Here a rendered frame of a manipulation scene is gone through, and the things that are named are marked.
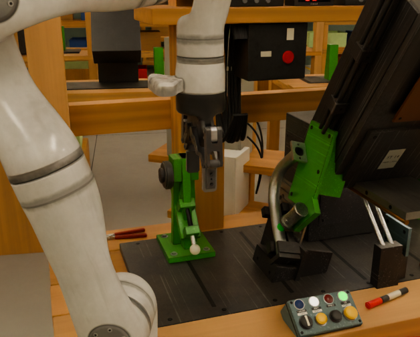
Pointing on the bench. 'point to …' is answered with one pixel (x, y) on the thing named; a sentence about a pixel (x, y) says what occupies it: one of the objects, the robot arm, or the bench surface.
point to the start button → (350, 312)
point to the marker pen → (386, 297)
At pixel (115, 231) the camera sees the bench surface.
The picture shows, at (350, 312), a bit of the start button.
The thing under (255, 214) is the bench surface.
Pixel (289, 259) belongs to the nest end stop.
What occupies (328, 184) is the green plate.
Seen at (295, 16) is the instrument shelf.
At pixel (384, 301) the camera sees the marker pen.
